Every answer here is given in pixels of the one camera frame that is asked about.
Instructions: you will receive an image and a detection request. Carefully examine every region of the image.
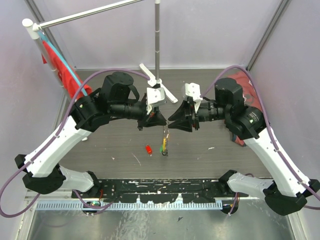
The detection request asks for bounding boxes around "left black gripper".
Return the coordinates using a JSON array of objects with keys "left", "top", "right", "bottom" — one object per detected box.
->
[{"left": 111, "top": 99, "right": 168, "bottom": 132}]

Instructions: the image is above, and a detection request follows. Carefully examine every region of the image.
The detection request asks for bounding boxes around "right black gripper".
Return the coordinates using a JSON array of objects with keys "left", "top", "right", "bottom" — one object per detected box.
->
[{"left": 167, "top": 98, "right": 230, "bottom": 133}]

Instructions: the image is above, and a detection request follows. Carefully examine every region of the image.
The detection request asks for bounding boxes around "large keyring with yellow handle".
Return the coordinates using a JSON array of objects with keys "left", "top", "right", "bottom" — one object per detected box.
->
[{"left": 159, "top": 125, "right": 170, "bottom": 157}]

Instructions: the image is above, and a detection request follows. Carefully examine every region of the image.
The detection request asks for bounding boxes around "red key tag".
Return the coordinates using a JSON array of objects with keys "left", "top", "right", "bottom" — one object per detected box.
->
[{"left": 145, "top": 144, "right": 153, "bottom": 156}]

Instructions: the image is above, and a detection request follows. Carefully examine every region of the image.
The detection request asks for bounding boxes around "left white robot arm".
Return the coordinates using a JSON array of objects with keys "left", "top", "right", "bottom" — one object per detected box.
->
[{"left": 15, "top": 71, "right": 166, "bottom": 198}]

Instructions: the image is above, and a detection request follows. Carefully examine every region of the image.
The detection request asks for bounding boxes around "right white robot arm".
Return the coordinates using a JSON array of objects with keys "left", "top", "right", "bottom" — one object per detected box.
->
[{"left": 168, "top": 78, "right": 320, "bottom": 216}]

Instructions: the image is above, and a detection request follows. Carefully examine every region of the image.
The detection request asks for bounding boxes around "folded maroon t-shirt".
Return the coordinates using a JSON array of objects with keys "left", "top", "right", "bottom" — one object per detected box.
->
[{"left": 226, "top": 71, "right": 263, "bottom": 148}]

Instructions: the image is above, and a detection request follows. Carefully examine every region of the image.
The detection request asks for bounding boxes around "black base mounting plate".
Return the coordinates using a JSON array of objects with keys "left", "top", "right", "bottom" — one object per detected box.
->
[{"left": 80, "top": 178, "right": 235, "bottom": 204}]

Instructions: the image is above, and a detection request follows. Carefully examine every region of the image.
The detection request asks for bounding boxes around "red shirt on hanger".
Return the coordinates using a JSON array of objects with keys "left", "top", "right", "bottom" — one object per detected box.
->
[{"left": 41, "top": 39, "right": 92, "bottom": 100}]

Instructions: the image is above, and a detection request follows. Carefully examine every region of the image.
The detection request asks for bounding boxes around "blue clothes hanger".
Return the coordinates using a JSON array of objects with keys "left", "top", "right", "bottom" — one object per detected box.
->
[{"left": 37, "top": 31, "right": 90, "bottom": 97}]

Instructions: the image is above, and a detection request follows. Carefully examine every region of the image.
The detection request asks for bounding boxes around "metal clothes rack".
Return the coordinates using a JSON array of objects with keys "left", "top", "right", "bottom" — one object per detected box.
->
[{"left": 27, "top": 0, "right": 178, "bottom": 104}]

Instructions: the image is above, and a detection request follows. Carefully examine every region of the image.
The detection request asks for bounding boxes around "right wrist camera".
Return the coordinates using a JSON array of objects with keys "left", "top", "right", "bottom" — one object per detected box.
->
[{"left": 182, "top": 82, "right": 203, "bottom": 113}]

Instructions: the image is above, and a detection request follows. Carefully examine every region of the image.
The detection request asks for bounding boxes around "slotted cable duct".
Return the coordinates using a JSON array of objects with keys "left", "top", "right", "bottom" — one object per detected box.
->
[{"left": 35, "top": 199, "right": 223, "bottom": 211}]

